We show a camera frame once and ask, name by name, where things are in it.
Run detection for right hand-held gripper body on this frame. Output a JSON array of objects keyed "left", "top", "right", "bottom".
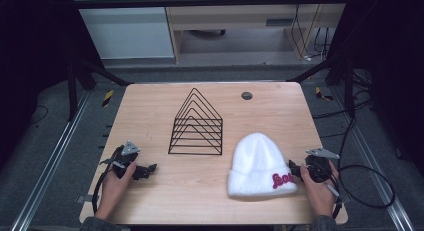
[{"left": 303, "top": 147, "right": 341, "bottom": 184}]

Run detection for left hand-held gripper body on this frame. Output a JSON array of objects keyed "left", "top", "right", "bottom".
[{"left": 99, "top": 139, "right": 143, "bottom": 180}]

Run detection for white knit beanie hat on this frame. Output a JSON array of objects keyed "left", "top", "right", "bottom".
[{"left": 227, "top": 132, "right": 299, "bottom": 198}]

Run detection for person's right hand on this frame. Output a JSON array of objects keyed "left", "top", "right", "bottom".
[{"left": 299, "top": 160, "right": 340, "bottom": 219}]

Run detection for person's left hand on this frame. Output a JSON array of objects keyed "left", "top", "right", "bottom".
[{"left": 94, "top": 161, "right": 138, "bottom": 222}]

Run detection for yellow black hazard tape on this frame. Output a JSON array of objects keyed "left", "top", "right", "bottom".
[
  {"left": 101, "top": 89, "right": 115, "bottom": 108},
  {"left": 314, "top": 86, "right": 335, "bottom": 102}
]

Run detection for black metal stand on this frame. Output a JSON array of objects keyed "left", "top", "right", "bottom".
[
  {"left": 285, "top": 55, "right": 356, "bottom": 119},
  {"left": 65, "top": 57, "right": 134, "bottom": 123}
]

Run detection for white cabinet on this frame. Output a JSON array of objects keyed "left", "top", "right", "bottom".
[{"left": 69, "top": 0, "right": 177, "bottom": 61}]

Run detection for light wooden background desk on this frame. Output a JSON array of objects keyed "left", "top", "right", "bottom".
[{"left": 161, "top": 0, "right": 349, "bottom": 64}]

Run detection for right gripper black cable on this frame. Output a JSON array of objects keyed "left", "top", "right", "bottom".
[{"left": 328, "top": 170, "right": 345, "bottom": 220}]

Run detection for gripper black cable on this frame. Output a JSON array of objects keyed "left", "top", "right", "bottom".
[
  {"left": 328, "top": 170, "right": 345, "bottom": 220},
  {"left": 91, "top": 145, "right": 125, "bottom": 216}
]

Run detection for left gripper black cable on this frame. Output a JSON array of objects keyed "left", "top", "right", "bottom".
[{"left": 91, "top": 145, "right": 125, "bottom": 216}]

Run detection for aluminium floor rail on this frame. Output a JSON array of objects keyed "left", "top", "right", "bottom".
[
  {"left": 331, "top": 86, "right": 416, "bottom": 231},
  {"left": 9, "top": 90, "right": 93, "bottom": 231}
]

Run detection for black wire triangular rack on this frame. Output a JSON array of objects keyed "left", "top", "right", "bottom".
[{"left": 167, "top": 87, "right": 224, "bottom": 156}]

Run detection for grey metal table bracket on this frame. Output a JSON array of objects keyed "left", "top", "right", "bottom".
[{"left": 75, "top": 194, "right": 95, "bottom": 205}]

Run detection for black looped floor cable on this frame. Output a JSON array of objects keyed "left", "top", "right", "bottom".
[{"left": 337, "top": 117, "right": 397, "bottom": 210}]

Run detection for hanging black desk cables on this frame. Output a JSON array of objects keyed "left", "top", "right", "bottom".
[{"left": 290, "top": 3, "right": 332, "bottom": 63}]

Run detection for black horizontal frame bar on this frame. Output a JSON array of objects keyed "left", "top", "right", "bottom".
[{"left": 73, "top": 0, "right": 352, "bottom": 10}]

